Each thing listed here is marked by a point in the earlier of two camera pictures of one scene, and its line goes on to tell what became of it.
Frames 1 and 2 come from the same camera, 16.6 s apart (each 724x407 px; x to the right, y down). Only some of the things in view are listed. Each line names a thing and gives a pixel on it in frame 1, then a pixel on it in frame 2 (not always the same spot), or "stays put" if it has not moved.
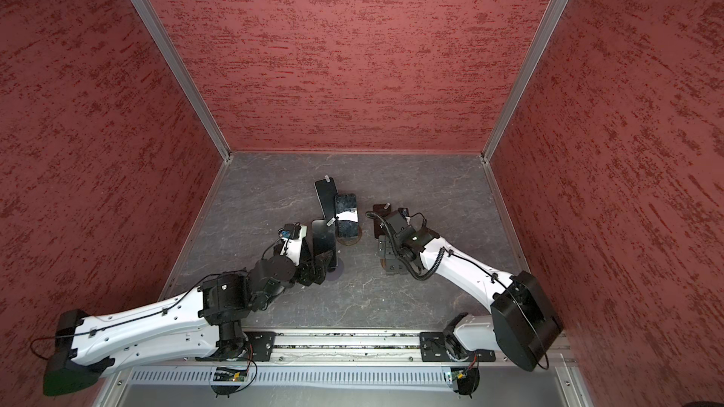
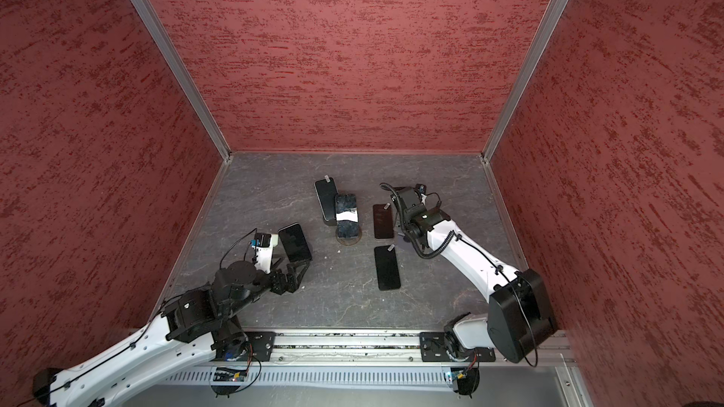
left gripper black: [307, 277] -> [281, 286]
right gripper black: [385, 250] -> [403, 217]
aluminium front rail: [346, 347] stays put
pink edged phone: [383, 209] stays put
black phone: [323, 239] -> [386, 268]
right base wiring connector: [468, 380] stays put
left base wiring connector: [225, 381] stays put
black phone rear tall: [326, 190] stays put
